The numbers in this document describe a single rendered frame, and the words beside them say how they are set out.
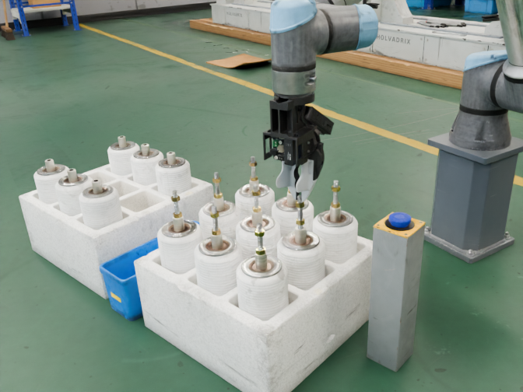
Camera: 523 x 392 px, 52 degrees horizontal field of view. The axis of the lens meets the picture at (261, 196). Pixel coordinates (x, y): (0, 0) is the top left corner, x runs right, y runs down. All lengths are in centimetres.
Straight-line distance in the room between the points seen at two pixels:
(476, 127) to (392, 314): 57
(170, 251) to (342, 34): 55
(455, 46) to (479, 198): 197
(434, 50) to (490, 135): 205
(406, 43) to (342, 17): 267
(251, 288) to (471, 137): 73
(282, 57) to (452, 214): 79
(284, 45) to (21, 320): 92
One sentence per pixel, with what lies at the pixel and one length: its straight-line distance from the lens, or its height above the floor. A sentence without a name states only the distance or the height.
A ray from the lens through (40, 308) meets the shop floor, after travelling 145.
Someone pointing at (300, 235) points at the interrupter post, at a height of 27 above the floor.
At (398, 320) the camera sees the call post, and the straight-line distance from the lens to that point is 107.
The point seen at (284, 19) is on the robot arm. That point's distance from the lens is 88.
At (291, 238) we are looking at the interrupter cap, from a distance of 107.
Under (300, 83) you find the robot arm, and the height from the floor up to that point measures 58.
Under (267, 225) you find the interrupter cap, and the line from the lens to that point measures 112.
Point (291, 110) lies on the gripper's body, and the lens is 91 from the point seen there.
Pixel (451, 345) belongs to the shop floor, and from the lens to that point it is 124.
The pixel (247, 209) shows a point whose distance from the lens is 126.
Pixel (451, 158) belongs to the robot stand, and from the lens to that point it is 147.
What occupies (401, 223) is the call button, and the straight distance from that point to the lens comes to 99.
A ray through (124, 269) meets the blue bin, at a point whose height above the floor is 8.
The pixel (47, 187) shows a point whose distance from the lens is 155.
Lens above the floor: 79
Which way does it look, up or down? 25 degrees down
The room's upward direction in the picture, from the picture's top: 3 degrees counter-clockwise
